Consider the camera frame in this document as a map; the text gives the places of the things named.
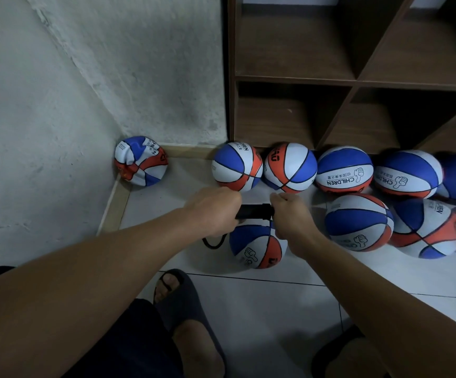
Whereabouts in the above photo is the brown wooden cubby shelf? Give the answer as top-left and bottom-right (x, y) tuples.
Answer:
(224, 0), (456, 158)

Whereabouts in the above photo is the person's right hand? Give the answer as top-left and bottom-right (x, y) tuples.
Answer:
(271, 192), (322, 260)

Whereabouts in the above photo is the beige baseboard strip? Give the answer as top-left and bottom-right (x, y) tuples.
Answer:
(163, 144), (221, 160)
(98, 178), (133, 235)

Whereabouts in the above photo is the person's left forearm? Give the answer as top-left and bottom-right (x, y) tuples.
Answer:
(0, 212), (207, 378)

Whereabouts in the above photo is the person's left foot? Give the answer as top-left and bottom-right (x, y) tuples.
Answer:
(156, 274), (225, 378)

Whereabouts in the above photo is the black sandal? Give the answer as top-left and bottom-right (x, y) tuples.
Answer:
(310, 325), (367, 378)
(153, 268), (229, 378)

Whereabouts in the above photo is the person's left hand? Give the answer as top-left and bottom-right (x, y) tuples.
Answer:
(182, 186), (243, 239)

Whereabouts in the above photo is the black hand pump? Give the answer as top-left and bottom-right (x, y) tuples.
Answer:
(202, 203), (276, 250)

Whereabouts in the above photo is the person's right forearm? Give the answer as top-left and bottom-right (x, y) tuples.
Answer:
(293, 240), (456, 378)

